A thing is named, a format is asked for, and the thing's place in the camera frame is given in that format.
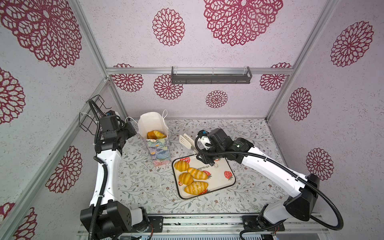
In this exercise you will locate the black wire basket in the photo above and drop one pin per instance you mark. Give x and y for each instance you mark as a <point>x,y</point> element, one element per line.
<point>87,120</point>

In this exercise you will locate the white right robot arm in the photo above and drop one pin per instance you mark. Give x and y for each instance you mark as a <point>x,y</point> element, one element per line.
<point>303,191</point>

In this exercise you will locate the large oval striped loaf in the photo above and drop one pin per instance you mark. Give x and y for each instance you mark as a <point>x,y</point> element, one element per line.
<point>196,188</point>

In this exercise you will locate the floral paper bag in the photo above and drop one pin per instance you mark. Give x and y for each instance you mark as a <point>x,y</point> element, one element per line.
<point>159,150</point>

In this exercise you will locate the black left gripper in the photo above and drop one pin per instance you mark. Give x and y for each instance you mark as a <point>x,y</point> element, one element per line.
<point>131,132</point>

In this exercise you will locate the striped roll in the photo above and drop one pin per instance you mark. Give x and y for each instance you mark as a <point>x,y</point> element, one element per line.
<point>197,174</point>

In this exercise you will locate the cream slotted tongs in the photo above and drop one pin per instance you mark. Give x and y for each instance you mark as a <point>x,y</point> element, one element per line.
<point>187,142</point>

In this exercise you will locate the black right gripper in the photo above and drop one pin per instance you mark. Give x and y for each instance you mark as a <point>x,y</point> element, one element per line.
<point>203,152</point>

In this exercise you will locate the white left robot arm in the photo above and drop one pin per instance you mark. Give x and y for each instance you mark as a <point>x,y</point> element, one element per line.
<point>106,217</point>

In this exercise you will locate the white strawberry tray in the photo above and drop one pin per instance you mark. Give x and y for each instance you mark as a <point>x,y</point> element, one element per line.
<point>220,175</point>

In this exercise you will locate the round yellow bun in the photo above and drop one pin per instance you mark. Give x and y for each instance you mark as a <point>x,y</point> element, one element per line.
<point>181,166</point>
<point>185,179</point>

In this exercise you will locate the orange croissant bread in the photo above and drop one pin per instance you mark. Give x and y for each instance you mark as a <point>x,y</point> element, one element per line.
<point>155,135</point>

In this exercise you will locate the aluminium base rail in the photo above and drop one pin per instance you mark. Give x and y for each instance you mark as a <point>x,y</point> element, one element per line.
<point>225,227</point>

